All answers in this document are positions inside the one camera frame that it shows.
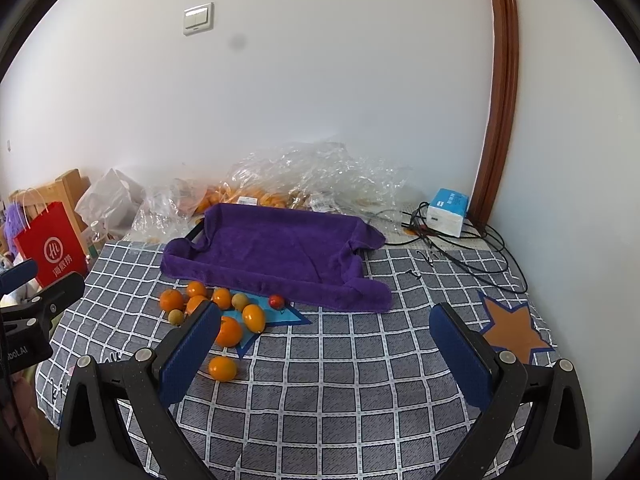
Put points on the oval orange kumquat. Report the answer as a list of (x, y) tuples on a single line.
[(254, 318)]

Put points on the orange star mat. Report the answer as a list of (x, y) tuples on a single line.
[(512, 329)]

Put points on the grey checked tablecloth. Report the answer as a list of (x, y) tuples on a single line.
[(341, 396)]

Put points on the orange mandarin back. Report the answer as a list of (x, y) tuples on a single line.
[(195, 288)]

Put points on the small orange mandarin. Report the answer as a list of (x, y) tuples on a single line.
[(222, 298)]

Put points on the black tray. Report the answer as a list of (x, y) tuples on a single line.
[(196, 231)]

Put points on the purple towel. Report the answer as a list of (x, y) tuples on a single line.
[(303, 256)]

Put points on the white light switch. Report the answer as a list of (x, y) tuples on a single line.
[(198, 19)]

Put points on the small clear plastic bag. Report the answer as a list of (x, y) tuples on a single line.
[(167, 212)]

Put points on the orange mandarin front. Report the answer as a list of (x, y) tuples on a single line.
[(222, 369)]

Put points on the red paper bag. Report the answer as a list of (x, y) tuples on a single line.
[(51, 242)]

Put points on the red cherry tomato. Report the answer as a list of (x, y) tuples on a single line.
[(276, 302)]

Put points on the wooden chair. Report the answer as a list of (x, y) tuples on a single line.
[(66, 189)]

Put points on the clear plastic fruit bag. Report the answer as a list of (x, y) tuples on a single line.
[(320, 176)]

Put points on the large rough orange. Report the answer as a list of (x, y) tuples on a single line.
[(171, 299)]

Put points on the brown door frame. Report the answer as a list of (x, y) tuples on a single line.
[(503, 97)]

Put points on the white plastic bag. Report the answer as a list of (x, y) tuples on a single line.
[(113, 201)]

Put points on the brown-green round fruit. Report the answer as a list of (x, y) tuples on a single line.
[(175, 317)]

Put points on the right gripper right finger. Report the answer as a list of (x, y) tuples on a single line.
[(555, 442)]

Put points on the blue white box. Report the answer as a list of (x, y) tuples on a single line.
[(447, 211)]

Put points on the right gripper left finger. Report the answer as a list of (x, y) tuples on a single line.
[(93, 442)]

